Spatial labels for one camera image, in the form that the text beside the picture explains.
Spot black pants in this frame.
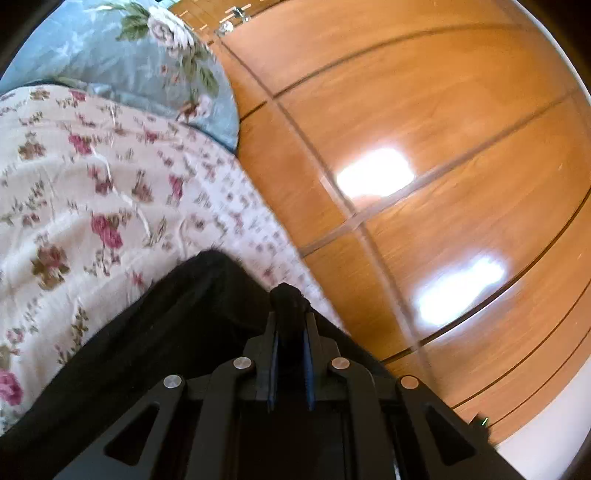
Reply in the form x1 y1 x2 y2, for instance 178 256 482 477
0 248 399 480

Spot floral white bedspread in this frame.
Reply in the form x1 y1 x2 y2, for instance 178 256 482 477
1 85 339 430

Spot light blue floral pillow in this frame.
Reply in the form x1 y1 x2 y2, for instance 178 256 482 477
1 1 239 150

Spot wooden wardrobe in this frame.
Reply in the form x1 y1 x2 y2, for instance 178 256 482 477
173 1 590 442

